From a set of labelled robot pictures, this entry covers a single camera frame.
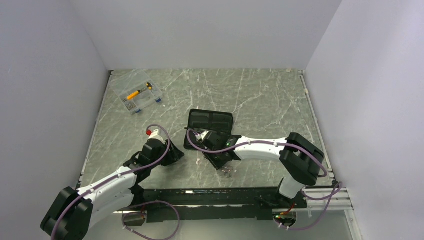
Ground silver thinning scissors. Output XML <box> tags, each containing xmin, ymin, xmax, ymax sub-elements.
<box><xmin>220</xmin><ymin>166</ymin><xmax>234</xmax><ymax>178</ymax></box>

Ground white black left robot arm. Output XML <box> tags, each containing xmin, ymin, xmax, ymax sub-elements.
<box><xmin>40</xmin><ymin>138</ymin><xmax>185</xmax><ymax>240</ymax></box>

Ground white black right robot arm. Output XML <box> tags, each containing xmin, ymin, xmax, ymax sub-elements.
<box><xmin>194</xmin><ymin>130</ymin><xmax>328</xmax><ymax>208</ymax></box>

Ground small black yellow tool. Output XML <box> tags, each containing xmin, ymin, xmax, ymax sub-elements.
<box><xmin>145</xmin><ymin>82</ymin><xmax>153</xmax><ymax>90</ymax></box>

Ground clear plastic organizer box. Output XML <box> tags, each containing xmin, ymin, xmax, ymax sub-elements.
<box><xmin>109</xmin><ymin>69</ymin><xmax>163</xmax><ymax>115</ymax></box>

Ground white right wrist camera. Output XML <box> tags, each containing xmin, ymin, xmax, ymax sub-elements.
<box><xmin>194</xmin><ymin>130</ymin><xmax>210</xmax><ymax>143</ymax></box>

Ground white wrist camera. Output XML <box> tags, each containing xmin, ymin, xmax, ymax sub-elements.
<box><xmin>194</xmin><ymin>130</ymin><xmax>210</xmax><ymax>143</ymax></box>
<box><xmin>146</xmin><ymin>128</ymin><xmax>165</xmax><ymax>143</ymax></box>

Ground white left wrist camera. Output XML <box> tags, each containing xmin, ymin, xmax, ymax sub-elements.
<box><xmin>146</xmin><ymin>128</ymin><xmax>165</xmax><ymax>143</ymax></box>

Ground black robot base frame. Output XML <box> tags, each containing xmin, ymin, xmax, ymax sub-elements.
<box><xmin>124</xmin><ymin>187</ymin><xmax>308</xmax><ymax>223</ymax></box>

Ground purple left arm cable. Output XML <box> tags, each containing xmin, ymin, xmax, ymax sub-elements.
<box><xmin>50</xmin><ymin>124</ymin><xmax>172</xmax><ymax>240</ymax></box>

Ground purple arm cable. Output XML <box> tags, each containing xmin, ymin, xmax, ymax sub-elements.
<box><xmin>186</xmin><ymin>128</ymin><xmax>344</xmax><ymax>232</ymax></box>
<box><xmin>50</xmin><ymin>124</ymin><xmax>172</xmax><ymax>240</ymax></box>

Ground yellow handled screwdriver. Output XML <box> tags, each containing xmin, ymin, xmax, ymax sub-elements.
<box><xmin>126</xmin><ymin>90</ymin><xmax>141</xmax><ymax>101</ymax></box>

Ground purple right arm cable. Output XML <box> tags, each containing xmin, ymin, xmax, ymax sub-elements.
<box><xmin>186</xmin><ymin>128</ymin><xmax>344</xmax><ymax>232</ymax></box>

